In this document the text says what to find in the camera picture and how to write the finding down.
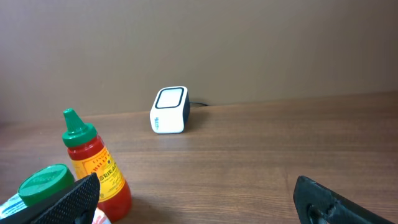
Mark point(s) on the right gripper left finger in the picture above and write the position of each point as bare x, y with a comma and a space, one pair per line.
74, 204

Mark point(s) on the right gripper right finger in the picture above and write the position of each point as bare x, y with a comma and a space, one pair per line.
316, 204

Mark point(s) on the small red candy box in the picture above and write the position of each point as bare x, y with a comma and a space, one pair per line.
100, 217

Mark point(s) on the green lid white jar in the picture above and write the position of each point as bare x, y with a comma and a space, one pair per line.
44, 183

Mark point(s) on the red sriracha bottle green cap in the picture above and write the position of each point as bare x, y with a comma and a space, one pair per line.
89, 154

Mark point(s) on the teal white tissue packet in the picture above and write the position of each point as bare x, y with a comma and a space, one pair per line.
11, 206

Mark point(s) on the white barcode scanner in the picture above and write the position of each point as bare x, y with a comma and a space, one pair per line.
170, 111

